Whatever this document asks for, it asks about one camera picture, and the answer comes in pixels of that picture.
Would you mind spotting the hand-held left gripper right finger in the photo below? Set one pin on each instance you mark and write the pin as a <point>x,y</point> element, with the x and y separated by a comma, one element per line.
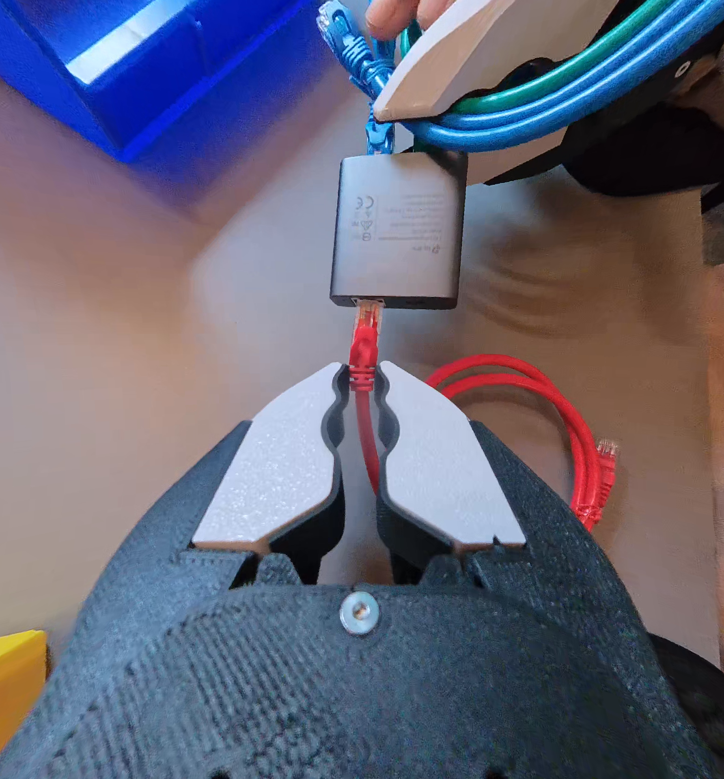
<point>441,462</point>

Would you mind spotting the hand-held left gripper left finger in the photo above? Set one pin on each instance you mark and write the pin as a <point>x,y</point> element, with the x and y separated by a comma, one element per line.
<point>277,462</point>

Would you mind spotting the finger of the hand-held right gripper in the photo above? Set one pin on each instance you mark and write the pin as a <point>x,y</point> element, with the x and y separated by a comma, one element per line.
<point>508,155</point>
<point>477,42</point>

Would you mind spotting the dark grey network adapter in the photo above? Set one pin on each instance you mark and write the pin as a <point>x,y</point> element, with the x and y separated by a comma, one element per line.
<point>398,243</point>

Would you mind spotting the blue plastic bin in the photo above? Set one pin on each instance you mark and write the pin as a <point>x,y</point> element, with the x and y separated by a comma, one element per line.
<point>155,109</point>

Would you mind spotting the yellow plastic bin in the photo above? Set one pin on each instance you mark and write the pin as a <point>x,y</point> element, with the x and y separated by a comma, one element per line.
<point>3,687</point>

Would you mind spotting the person's right hand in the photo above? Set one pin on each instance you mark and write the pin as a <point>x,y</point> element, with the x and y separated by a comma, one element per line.
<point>389,15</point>

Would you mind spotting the dark cloth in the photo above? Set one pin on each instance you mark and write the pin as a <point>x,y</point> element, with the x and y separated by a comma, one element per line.
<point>709,712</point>

